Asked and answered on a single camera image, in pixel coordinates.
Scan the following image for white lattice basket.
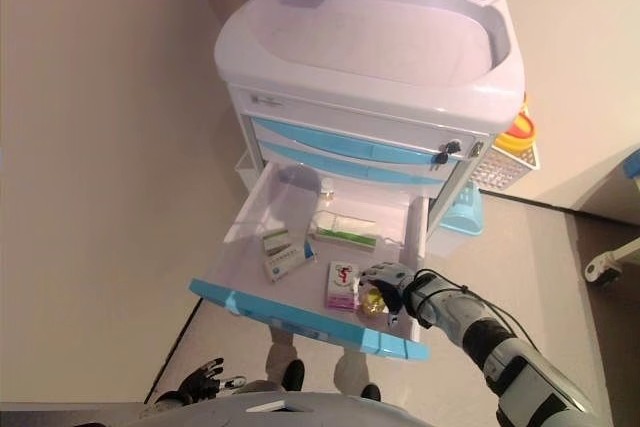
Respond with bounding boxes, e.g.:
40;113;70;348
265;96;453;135
471;138;542;194

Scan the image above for bed caster wheel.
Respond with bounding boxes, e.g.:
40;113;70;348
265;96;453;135
584;251;624;289

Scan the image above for robot left black foot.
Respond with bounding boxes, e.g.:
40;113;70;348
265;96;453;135
280;358;307;393

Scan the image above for blue lidded white bin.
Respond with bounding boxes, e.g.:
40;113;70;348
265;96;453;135
429;183;486;259

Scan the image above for small green white box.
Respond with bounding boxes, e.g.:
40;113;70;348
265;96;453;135
260;228;297;256

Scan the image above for black keys in lock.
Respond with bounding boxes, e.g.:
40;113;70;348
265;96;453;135
431;141;462;171

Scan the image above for closed blue striped drawer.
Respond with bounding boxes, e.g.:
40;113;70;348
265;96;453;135
256;139;452;184
248;115;477;166

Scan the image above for blue fronted drawer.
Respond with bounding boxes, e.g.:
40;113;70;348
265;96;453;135
187;160;432;363

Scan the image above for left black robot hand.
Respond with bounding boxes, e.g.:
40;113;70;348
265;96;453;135
176;356;248;405

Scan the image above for blue white medicine box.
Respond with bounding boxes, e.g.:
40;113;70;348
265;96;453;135
262;240;318;285

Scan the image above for green white medicine box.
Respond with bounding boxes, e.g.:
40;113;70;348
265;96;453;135
309;208;383;253

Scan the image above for grey robot torso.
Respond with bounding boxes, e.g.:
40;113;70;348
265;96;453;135
137;388;507;427

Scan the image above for pink white medicine box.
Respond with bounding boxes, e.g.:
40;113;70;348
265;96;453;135
323;260;363;313

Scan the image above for clear bottle yellow capsules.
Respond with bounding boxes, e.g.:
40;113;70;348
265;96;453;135
357;284;389;321

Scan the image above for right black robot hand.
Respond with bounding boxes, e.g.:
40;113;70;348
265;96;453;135
353;260;417;329

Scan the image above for white hospital bed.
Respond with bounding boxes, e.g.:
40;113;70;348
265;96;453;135
583;144;640;289

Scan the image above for white medical cart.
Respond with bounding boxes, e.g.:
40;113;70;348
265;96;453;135
213;0;527;259

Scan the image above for blue bed corner bumper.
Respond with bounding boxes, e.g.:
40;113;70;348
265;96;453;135
619;153;640;181

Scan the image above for yellow sharps container red lid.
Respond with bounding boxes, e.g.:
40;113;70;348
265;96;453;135
501;93;542;154

